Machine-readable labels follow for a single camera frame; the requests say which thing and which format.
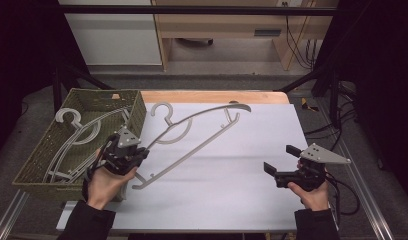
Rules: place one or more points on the green woven basket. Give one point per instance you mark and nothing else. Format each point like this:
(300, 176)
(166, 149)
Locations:
(35, 166)

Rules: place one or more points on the grey plastic clothes hanger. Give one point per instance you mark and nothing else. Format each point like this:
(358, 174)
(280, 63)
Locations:
(60, 174)
(241, 106)
(75, 124)

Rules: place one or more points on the person's left hand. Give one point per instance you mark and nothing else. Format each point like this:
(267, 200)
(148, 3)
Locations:
(103, 186)

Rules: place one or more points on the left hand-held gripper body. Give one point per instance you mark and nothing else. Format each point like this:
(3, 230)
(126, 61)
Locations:
(127, 140)

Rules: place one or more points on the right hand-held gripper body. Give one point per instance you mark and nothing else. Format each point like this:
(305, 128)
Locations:
(320, 155)

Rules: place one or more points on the black horizontal frame bar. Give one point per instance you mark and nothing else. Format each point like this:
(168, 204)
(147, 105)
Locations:
(192, 10)

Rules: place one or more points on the aluminium rail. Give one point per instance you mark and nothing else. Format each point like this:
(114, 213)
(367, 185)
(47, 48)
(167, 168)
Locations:
(365, 196)
(8, 216)

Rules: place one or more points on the black frame strut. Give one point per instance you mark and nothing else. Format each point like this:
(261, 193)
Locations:
(333, 96)
(58, 90)

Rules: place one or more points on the white cabinet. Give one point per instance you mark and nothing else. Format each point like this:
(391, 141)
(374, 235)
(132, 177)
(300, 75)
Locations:
(115, 36)

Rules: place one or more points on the yellow and black tool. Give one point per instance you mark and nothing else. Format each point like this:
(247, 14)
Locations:
(306, 104)

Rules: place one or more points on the black curtain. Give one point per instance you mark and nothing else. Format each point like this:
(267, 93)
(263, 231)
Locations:
(22, 66)
(382, 83)

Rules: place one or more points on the person's right hand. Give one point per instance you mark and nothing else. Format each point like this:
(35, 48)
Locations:
(313, 200)

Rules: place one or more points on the wooden desk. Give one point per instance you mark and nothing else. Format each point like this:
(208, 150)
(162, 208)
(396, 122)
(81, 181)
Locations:
(225, 25)

